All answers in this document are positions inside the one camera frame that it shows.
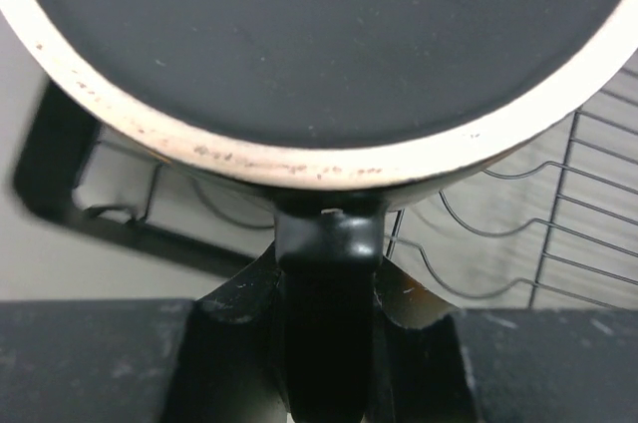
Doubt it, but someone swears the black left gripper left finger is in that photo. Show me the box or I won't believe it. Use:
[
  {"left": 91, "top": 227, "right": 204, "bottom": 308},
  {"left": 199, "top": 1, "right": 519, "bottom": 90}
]
[{"left": 1, "top": 250, "right": 279, "bottom": 422}]

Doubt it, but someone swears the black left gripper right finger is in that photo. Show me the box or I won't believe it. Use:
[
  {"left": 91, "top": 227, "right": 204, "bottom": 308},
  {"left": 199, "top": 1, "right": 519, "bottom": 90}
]
[{"left": 371, "top": 260, "right": 637, "bottom": 422}]

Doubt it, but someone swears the black wire dish rack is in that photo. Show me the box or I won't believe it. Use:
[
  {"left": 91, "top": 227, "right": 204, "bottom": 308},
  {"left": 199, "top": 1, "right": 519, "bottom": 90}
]
[{"left": 12, "top": 63, "right": 637, "bottom": 308}]

